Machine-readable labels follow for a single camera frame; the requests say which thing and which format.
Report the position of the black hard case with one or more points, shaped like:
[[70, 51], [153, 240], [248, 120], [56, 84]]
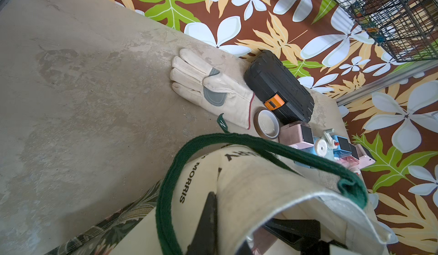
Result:
[[279, 91]]

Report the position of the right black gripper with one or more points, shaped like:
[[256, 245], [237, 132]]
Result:
[[303, 236]]

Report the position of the cream work glove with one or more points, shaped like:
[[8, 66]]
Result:
[[200, 83]]

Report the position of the black wire basket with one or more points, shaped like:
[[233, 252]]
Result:
[[406, 29]]

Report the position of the cream tote bag green handles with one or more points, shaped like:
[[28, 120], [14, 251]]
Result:
[[254, 180]]

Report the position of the brown tape roll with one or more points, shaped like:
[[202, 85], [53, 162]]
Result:
[[266, 124]]

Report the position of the blue pencil sharpener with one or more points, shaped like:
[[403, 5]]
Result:
[[344, 145], [321, 149]]

